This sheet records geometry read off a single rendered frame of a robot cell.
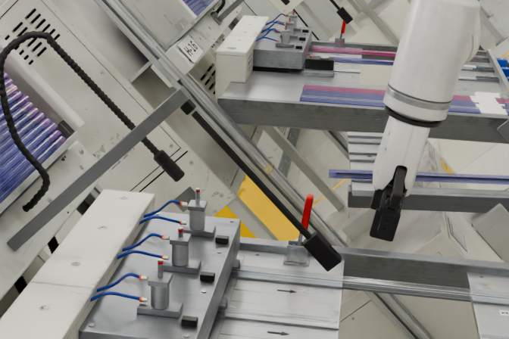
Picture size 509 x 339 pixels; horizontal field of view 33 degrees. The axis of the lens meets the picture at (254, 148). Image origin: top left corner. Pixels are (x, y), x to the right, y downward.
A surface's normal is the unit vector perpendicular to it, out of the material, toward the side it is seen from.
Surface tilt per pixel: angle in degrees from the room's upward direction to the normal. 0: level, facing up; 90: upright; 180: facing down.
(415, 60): 66
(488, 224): 90
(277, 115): 90
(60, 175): 90
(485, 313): 45
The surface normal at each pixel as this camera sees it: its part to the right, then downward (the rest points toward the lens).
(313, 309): 0.04, -0.94
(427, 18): -0.54, 0.19
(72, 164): 0.73, -0.61
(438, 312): -0.14, 0.32
